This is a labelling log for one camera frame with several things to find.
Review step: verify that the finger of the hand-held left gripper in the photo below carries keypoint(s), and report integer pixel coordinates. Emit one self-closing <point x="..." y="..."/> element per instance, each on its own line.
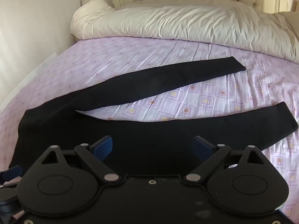
<point x="14" y="170"/>

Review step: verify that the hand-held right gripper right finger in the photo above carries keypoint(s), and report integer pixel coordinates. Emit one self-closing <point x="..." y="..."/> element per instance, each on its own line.
<point x="201" y="147"/>

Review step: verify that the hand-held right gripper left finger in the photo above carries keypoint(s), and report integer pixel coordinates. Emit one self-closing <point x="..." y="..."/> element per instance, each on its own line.
<point x="102" y="148"/>

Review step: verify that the purple patterned bed sheet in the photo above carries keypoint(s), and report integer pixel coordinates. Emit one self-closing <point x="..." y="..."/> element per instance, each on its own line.
<point x="163" y="50"/>

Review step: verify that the white pillow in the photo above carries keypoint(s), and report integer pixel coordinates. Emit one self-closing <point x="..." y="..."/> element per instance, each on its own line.
<point x="93" y="3"/>
<point x="175" y="21"/>

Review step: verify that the black pants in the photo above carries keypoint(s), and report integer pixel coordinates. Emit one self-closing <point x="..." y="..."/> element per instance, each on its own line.
<point x="140" y="130"/>

